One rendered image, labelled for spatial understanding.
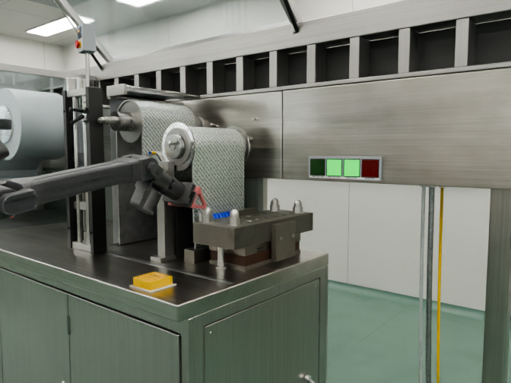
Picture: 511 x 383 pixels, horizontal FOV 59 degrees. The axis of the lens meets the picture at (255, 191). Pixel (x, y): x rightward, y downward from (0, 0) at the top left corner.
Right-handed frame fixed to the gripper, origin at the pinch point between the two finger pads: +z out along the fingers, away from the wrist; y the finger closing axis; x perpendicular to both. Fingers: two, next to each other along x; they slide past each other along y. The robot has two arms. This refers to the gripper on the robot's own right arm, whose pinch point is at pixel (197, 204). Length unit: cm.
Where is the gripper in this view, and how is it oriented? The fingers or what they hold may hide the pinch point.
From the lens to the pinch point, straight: 138.8
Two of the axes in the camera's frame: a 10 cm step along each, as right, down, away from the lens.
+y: 7.8, 0.6, -6.2
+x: 3.2, -9.0, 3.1
